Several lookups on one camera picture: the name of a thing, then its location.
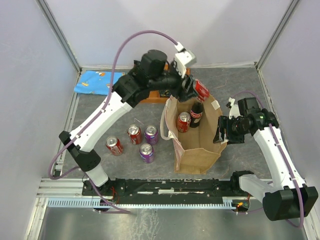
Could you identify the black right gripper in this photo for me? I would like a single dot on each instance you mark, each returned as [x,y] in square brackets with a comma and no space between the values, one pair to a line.
[224,122]

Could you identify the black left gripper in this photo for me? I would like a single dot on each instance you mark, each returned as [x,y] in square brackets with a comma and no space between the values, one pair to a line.
[183,93]

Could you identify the red cola can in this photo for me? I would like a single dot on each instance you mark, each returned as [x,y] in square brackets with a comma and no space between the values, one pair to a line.
[114,145]
[202,92]
[135,134]
[183,122]

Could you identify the tan canvas tote bag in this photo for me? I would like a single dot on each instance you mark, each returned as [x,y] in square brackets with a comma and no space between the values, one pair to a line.
[194,150]

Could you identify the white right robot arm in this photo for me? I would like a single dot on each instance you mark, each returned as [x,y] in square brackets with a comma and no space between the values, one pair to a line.
[288,196]

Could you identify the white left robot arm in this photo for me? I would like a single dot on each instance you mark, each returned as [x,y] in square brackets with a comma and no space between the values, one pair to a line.
[147,75]

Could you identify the orange compartment tray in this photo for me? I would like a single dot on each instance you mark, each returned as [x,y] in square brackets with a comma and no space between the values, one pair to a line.
[157,97]

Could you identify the purple soda can rear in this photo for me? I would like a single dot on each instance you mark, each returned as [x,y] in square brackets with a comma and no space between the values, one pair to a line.
[151,135]

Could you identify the purple soda can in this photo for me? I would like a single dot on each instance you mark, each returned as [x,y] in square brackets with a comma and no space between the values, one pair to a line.
[151,135]
[146,152]

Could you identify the purple soda can front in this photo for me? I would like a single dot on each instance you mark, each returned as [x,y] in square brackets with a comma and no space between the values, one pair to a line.
[146,152]

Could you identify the blue patterned cloth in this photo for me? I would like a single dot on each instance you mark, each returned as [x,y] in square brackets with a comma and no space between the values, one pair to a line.
[93,82]

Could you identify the red cola can front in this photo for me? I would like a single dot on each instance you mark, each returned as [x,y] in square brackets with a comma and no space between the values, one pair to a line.
[114,145]

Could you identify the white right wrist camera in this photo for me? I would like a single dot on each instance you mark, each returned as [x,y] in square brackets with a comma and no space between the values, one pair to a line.
[234,111]

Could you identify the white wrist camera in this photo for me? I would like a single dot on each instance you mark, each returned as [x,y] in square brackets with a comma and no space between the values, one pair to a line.
[234,111]
[183,59]

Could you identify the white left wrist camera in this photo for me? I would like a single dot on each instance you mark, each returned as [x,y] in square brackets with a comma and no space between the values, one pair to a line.
[183,59]

